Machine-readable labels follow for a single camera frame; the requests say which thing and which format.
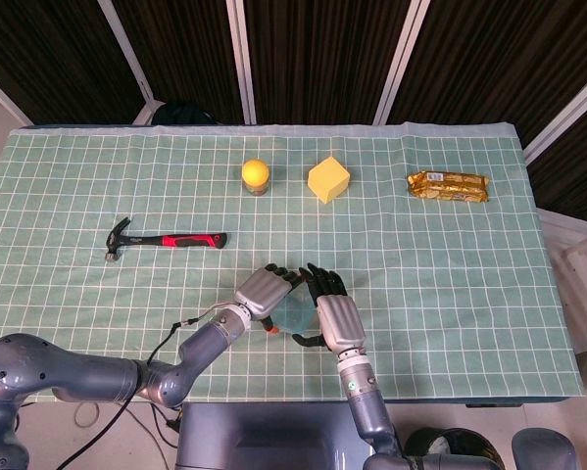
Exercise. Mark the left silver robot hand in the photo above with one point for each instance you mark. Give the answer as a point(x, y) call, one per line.
point(263, 291)

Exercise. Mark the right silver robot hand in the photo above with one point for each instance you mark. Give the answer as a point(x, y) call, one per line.
point(339, 320)

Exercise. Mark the clear blue plastic container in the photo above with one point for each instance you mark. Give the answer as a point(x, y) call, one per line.
point(285, 308)

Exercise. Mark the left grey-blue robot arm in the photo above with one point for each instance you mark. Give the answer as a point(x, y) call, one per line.
point(77, 372)

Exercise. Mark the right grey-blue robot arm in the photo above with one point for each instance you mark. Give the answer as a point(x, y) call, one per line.
point(366, 416)

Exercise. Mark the small jar with green label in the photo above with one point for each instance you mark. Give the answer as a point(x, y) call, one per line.
point(257, 191)

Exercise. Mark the green checked tablecloth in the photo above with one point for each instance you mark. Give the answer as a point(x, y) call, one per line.
point(445, 294)

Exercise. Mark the yellow ball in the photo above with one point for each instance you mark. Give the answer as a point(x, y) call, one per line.
point(256, 171)

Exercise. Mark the black and red claw hammer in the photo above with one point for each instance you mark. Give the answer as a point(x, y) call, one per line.
point(146, 240)

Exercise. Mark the yellow foam cube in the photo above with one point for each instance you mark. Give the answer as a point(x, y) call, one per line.
point(327, 178)

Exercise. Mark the dark blue robot torso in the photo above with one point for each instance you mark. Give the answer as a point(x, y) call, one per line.
point(273, 438)

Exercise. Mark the black waste bin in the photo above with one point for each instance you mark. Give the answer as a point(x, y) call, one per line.
point(450, 440)

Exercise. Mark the gold foil biscuit packet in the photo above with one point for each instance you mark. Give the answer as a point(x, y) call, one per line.
point(447, 187)

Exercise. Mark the black rounded chair back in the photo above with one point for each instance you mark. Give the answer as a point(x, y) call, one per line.
point(185, 113)

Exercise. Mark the white partition frame post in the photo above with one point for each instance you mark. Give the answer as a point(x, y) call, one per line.
point(567, 112)
point(126, 49)
point(4, 95)
point(241, 59)
point(403, 54)

